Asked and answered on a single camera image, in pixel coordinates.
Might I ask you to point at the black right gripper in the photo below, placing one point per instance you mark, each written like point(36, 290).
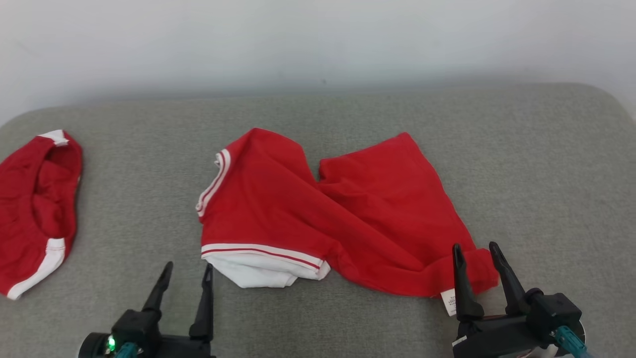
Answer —
point(497, 338)

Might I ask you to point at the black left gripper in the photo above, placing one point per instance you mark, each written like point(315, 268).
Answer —
point(184, 348)

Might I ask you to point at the red jersey shirt number 23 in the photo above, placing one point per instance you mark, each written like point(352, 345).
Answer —
point(377, 219)

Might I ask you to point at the red shorts with white trim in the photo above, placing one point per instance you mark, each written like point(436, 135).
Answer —
point(25, 209)

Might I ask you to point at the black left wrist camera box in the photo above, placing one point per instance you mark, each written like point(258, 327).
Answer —
point(134, 325)

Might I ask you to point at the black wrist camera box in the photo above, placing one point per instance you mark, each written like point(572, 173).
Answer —
point(134, 325)
point(556, 313)

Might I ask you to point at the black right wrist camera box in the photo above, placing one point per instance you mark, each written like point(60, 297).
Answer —
point(556, 313)

